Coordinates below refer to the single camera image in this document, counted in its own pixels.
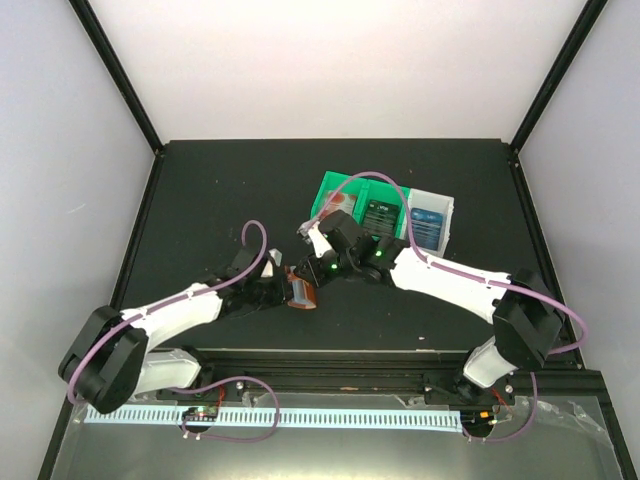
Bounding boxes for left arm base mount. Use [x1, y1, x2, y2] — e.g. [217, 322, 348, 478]
[153, 371, 249, 405]

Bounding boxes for green bin left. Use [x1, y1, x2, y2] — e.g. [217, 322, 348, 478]
[311, 171, 369, 225]

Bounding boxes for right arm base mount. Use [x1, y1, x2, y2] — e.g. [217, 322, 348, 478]
[422, 370, 515, 408]

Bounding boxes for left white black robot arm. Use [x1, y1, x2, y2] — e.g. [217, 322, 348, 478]
[58, 247, 302, 414]

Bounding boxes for red patterned card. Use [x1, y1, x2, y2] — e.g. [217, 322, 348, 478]
[321, 192, 358, 218]

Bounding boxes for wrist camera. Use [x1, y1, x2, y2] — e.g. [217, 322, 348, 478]
[261, 248, 282, 278]
[297, 219, 333, 258]

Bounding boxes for purple cable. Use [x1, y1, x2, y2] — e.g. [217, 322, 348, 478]
[67, 219, 280, 444]
[299, 170, 589, 445]

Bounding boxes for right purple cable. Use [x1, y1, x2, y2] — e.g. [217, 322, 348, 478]
[299, 170, 589, 445]

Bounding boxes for brown leather card holder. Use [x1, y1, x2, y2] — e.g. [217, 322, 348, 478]
[286, 267, 317, 310]

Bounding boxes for blue credit card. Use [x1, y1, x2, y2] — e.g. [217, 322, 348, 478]
[406, 207, 445, 250]

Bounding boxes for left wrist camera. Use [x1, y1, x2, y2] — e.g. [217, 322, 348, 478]
[261, 248, 282, 278]

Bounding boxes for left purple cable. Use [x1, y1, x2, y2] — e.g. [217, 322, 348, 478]
[67, 219, 280, 444]

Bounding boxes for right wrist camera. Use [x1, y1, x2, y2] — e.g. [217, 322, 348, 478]
[297, 219, 333, 258]

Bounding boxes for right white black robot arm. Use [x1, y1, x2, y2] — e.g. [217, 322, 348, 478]
[295, 210, 565, 403]

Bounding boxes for green bin middle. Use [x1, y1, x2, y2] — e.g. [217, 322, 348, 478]
[354, 179, 406, 238]

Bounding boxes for black credit card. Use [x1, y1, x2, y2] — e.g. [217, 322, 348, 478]
[362, 200, 400, 236]

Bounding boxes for black aluminium frame rail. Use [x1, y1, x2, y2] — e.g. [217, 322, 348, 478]
[39, 351, 636, 479]

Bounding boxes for white slotted cable duct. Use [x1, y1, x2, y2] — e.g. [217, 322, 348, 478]
[84, 405, 463, 433]

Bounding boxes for green bin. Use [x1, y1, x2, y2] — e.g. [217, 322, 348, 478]
[311, 171, 369, 225]
[354, 179, 406, 238]

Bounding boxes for white bin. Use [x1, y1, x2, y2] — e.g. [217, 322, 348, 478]
[400, 188, 454, 257]

